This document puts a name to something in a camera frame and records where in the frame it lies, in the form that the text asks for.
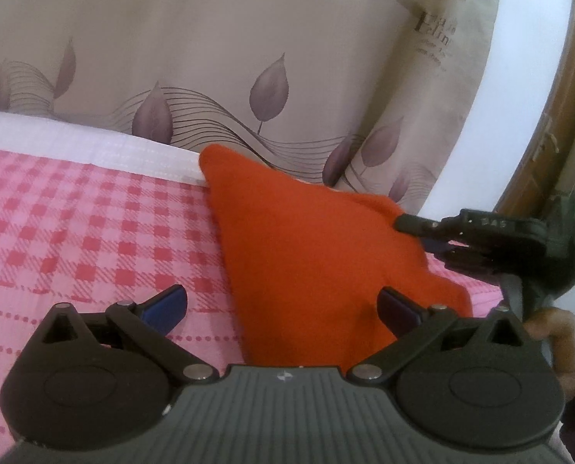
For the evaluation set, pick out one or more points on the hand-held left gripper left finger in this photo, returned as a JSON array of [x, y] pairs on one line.
[[164, 307]]

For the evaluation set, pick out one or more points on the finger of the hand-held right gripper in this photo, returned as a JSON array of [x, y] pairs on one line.
[[466, 256], [422, 226]]

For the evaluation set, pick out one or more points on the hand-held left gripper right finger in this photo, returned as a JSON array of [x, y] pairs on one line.
[[398, 314]]

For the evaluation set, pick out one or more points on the orange garment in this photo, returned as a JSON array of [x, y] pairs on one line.
[[306, 251]]

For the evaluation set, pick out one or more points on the person's right hand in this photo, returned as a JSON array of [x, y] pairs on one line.
[[565, 333]]

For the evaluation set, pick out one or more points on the pink checked bed sheet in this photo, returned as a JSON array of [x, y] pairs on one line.
[[74, 227]]

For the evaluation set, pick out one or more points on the white mattress edge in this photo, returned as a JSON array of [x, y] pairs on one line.
[[50, 135]]

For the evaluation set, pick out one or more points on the beige leaf print curtain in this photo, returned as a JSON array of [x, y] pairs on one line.
[[195, 34]]

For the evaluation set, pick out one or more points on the brown wooden door frame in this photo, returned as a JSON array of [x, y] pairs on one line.
[[558, 106]]

